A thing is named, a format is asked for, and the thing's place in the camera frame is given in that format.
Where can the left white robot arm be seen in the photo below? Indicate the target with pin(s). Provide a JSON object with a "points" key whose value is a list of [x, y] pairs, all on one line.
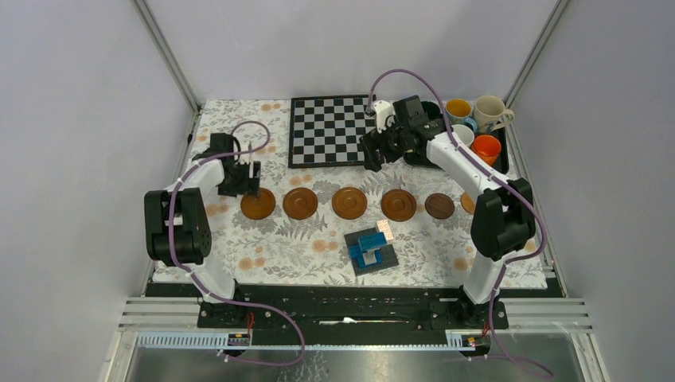
{"points": [[176, 224]]}

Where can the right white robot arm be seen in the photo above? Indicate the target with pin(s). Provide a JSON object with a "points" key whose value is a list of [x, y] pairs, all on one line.
{"points": [[503, 220]]}

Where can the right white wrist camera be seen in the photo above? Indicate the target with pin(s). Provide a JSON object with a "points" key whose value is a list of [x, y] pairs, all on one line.
{"points": [[384, 115]]}

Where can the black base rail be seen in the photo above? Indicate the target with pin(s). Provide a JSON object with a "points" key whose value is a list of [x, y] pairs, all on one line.
{"points": [[331, 315]]}

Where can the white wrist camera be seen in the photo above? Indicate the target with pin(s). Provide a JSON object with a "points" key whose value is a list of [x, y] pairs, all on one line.
{"points": [[248, 159], [384, 115]]}

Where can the lego brick model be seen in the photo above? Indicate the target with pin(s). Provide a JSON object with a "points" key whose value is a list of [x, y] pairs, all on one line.
{"points": [[371, 250]]}

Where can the black white chessboard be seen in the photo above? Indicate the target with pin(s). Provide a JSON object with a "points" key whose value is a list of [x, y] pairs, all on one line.
{"points": [[325, 131]]}

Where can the light orange coaster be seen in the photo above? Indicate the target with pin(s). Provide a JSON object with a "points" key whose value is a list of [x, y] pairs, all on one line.
{"points": [[467, 203]]}

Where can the dark green mug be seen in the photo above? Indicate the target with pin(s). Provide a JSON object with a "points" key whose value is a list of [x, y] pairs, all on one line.
{"points": [[432, 110]]}

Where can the brown wooden ringed coaster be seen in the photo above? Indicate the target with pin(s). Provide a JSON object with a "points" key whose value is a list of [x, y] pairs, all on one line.
{"points": [[300, 203], [398, 205], [258, 207], [349, 203]]}

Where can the blue mug yellow inside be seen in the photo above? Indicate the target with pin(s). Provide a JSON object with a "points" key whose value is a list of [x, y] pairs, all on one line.
{"points": [[460, 111]]}

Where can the orange mug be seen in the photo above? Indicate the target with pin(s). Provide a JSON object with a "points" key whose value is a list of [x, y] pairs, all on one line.
{"points": [[488, 148]]}

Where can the white mug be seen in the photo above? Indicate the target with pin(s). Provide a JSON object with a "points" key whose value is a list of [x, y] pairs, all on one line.
{"points": [[464, 133]]}

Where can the cream tall mug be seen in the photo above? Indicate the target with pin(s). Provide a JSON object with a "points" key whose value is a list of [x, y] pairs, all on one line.
{"points": [[491, 114]]}

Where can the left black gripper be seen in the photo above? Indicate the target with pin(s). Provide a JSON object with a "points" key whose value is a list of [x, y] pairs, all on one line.
{"points": [[247, 186]]}

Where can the dark walnut coaster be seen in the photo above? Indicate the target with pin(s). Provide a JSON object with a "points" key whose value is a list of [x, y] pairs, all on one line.
{"points": [[439, 206]]}

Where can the floral tablecloth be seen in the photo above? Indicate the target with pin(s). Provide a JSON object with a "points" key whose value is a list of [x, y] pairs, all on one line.
{"points": [[280, 250]]}

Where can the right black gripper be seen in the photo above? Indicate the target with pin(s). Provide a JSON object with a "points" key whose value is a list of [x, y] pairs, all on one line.
{"points": [[373, 141]]}

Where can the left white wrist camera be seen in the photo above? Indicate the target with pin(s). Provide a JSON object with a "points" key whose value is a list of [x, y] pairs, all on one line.
{"points": [[248, 159]]}

